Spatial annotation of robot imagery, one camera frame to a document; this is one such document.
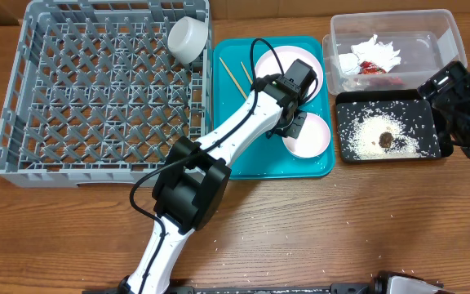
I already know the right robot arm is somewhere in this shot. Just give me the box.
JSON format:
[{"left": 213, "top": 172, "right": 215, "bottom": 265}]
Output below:
[{"left": 417, "top": 61, "right": 470, "bottom": 158}]

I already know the pile of rice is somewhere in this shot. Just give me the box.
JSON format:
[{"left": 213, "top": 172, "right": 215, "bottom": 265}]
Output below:
[{"left": 336, "top": 100, "right": 441, "bottom": 163}]

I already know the red snack wrapper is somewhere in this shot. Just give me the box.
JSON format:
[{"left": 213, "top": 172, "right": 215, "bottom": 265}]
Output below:
[{"left": 359, "top": 61, "right": 403, "bottom": 87}]

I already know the brown food scrap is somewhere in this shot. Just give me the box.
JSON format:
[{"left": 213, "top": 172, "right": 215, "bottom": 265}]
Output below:
[{"left": 379, "top": 131, "right": 394, "bottom": 149}]

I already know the white napkin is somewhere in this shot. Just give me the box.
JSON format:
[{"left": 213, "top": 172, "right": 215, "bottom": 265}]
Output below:
[{"left": 339, "top": 34, "right": 401, "bottom": 75}]

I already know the pink round plate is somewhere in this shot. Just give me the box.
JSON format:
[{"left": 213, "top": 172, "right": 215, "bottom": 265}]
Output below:
[{"left": 255, "top": 46, "right": 324, "bottom": 100}]

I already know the grey dishwasher rack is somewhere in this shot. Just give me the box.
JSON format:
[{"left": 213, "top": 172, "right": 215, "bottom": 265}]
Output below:
[{"left": 0, "top": 0, "right": 213, "bottom": 188}]

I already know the grey-white bowl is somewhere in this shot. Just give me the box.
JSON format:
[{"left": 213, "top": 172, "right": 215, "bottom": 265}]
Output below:
[{"left": 167, "top": 16, "right": 208, "bottom": 64}]

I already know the teal plastic tray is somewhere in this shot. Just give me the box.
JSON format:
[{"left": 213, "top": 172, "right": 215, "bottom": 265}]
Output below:
[{"left": 211, "top": 36, "right": 335, "bottom": 180}]

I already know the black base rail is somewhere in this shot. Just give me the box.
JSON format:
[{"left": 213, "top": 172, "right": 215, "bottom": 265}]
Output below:
[{"left": 82, "top": 281, "right": 375, "bottom": 294}]

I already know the pink bowl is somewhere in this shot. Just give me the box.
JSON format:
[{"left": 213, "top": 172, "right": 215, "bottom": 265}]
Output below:
[{"left": 282, "top": 113, "right": 331, "bottom": 158}]

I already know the black food waste tray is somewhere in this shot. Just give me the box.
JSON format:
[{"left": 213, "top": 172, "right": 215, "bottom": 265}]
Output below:
[{"left": 335, "top": 90, "right": 454, "bottom": 163}]

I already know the wooden chopstick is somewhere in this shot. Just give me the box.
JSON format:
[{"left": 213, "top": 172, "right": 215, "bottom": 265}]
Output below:
[
  {"left": 240, "top": 61, "right": 253, "bottom": 85},
  {"left": 219, "top": 57, "right": 247, "bottom": 100}
]

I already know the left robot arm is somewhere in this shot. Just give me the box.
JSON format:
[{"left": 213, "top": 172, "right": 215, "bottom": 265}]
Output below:
[{"left": 117, "top": 60, "right": 317, "bottom": 293}]

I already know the clear plastic bin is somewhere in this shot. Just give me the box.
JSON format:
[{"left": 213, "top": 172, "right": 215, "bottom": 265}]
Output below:
[{"left": 322, "top": 9, "right": 468, "bottom": 96}]

